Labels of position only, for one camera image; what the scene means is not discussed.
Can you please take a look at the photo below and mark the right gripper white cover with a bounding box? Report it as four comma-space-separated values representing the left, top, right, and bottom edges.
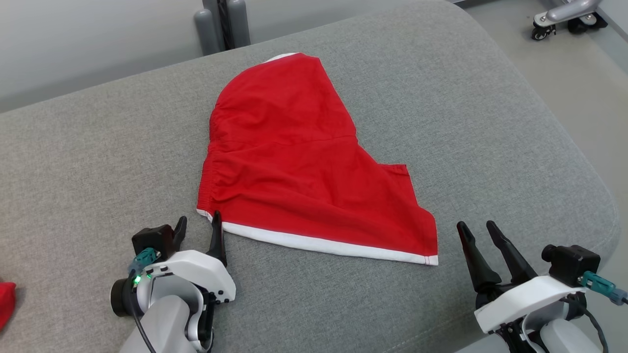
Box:
457, 221, 587, 353

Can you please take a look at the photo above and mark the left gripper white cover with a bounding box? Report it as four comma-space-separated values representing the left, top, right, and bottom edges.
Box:
110, 211, 236, 352

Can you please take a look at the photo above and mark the red shorts white hem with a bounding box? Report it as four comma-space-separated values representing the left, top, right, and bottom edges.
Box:
196, 51, 439, 266

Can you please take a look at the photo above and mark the red basketball jersey black number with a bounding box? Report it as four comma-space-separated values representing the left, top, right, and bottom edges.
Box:
0, 281, 16, 331

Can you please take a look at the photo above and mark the black caster wheel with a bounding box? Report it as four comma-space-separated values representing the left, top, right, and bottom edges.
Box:
531, 22, 556, 41
568, 14, 598, 34

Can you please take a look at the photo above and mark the grey wheeled stand leg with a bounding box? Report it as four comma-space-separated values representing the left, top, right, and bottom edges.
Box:
534, 0, 609, 27

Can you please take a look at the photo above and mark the teal left camera cable plug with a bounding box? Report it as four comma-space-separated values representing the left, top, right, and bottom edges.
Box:
129, 248, 158, 273

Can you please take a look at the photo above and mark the teal camera cable plug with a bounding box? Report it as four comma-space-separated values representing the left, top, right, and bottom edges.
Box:
579, 271, 628, 305
129, 248, 158, 273

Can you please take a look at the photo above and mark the teal right camera cable plug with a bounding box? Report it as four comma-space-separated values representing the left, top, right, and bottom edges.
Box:
579, 271, 628, 305

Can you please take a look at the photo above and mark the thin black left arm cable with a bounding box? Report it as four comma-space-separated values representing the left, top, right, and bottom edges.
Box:
125, 275, 158, 353

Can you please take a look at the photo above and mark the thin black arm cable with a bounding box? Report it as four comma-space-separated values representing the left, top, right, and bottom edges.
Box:
125, 275, 158, 353
559, 294, 610, 353

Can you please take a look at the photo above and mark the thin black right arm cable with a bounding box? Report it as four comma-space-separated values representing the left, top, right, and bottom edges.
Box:
559, 294, 610, 353

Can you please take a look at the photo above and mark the grey rounded post cap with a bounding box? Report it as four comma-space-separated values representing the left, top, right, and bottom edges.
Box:
227, 0, 251, 49
194, 7, 219, 56

